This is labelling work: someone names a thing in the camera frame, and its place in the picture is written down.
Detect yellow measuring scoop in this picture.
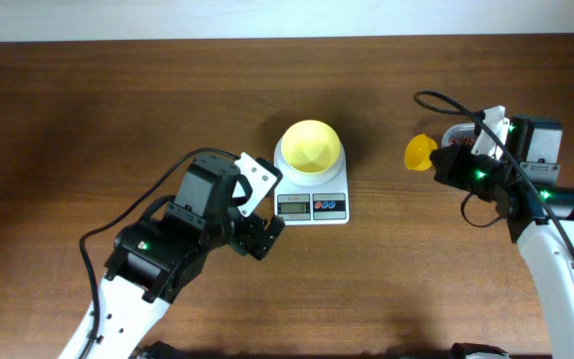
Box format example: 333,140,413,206
404,134,437,172

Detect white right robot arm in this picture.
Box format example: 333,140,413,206
430,116,574,358

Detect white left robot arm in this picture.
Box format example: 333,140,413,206
61,149,285,358

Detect white digital kitchen scale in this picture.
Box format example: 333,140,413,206
273,139,350,225

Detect yellow plastic bowl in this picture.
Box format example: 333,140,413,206
280,120,341,174

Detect red beans in container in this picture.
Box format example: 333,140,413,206
448,137,476,148

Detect clear plastic container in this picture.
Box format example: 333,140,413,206
441,123,477,148

